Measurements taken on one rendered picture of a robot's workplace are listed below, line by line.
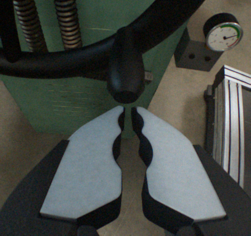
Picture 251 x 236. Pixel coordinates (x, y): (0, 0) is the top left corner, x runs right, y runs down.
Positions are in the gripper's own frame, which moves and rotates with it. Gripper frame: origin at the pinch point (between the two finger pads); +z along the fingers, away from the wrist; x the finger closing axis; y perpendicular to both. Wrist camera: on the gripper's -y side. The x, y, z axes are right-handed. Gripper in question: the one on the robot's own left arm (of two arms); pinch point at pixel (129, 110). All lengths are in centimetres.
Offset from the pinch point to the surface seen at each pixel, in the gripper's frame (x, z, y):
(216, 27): 13.7, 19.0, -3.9
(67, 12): -6.6, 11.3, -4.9
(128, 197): 5, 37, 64
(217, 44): 15.5, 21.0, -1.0
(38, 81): -22.5, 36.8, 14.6
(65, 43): -7.4, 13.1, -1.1
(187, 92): 37, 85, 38
